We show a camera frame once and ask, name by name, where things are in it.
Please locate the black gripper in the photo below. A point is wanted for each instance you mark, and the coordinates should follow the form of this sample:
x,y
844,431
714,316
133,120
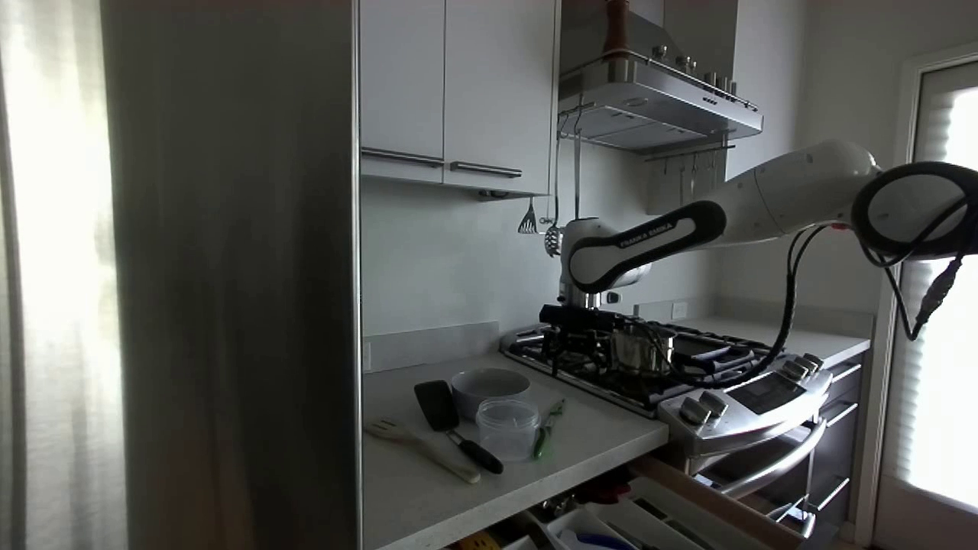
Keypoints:
x,y
575,316

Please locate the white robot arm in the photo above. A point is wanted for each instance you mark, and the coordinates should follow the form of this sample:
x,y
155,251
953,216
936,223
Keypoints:
x,y
775,193

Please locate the stainless steel pot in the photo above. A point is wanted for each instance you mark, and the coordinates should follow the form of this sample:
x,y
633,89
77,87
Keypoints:
x,y
646,351

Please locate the hanging metal ladle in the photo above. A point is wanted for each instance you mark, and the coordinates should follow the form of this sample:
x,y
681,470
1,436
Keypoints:
x,y
551,237

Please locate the hanging triangular utensil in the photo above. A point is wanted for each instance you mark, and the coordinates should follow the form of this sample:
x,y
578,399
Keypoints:
x,y
526,223

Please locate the grey bowl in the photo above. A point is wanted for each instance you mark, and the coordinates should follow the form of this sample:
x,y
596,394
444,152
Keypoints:
x,y
477,386

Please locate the black cast iron griddle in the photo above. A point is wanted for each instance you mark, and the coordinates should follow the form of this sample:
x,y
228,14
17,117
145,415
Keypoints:
x,y
714,351

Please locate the silver range knob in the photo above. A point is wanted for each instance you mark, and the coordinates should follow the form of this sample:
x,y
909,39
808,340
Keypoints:
x,y
688,412
710,404

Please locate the black spatula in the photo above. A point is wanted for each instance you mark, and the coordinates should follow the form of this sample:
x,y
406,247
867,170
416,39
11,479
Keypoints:
x,y
440,404

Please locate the stainless steel gas range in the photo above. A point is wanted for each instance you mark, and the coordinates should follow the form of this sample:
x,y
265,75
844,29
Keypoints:
x,y
714,429

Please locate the white cutlery organizer tray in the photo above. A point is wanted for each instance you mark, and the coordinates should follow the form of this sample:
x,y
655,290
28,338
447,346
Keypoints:
x,y
661,515

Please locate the white spatula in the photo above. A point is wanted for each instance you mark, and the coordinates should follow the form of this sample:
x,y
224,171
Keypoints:
x,y
394,431

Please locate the open wooden kitchen drawer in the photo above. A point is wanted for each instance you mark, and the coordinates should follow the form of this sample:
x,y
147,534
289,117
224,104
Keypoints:
x,y
704,499

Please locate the stainless steel range hood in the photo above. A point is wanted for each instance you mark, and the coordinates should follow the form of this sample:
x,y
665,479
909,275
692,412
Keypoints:
x,y
654,102

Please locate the brown pepper grinder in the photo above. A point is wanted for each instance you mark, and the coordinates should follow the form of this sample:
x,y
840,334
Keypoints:
x,y
617,26

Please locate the tall dark cabinet panel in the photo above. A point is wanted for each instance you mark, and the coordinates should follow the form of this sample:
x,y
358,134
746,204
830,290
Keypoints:
x,y
235,307

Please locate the bright window blind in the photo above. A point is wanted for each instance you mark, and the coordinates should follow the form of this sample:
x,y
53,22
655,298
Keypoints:
x,y
948,429

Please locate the white sheer curtain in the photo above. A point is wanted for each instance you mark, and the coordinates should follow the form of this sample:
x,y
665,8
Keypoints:
x,y
50,307

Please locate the white wall cabinet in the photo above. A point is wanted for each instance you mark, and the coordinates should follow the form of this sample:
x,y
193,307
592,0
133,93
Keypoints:
x,y
461,81

